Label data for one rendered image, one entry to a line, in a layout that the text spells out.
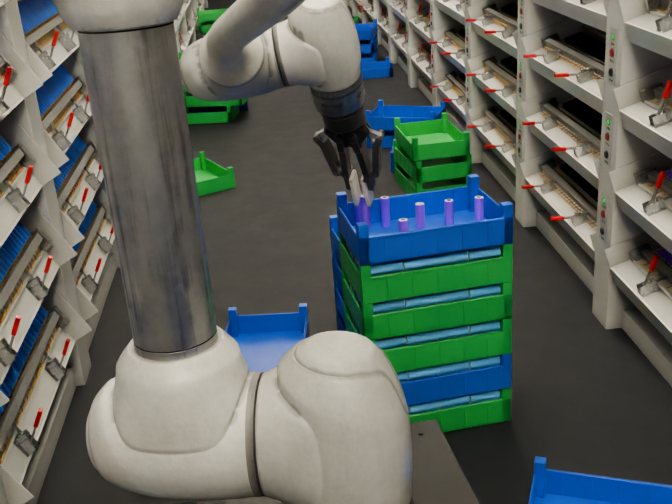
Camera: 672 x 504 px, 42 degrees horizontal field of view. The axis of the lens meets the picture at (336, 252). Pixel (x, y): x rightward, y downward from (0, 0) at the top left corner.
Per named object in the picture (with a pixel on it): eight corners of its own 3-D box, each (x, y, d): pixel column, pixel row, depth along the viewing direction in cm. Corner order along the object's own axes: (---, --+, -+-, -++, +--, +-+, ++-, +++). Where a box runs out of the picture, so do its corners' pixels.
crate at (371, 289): (362, 305, 166) (360, 266, 162) (340, 264, 184) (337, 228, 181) (512, 281, 170) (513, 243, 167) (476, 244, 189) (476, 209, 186)
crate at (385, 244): (360, 266, 162) (357, 226, 159) (337, 228, 181) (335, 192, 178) (513, 243, 167) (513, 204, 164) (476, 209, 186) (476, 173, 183)
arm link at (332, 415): (415, 536, 104) (406, 374, 96) (264, 538, 106) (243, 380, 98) (414, 456, 119) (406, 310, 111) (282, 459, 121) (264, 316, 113)
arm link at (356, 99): (354, 93, 143) (360, 122, 147) (366, 60, 149) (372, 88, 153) (301, 93, 146) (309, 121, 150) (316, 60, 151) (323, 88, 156)
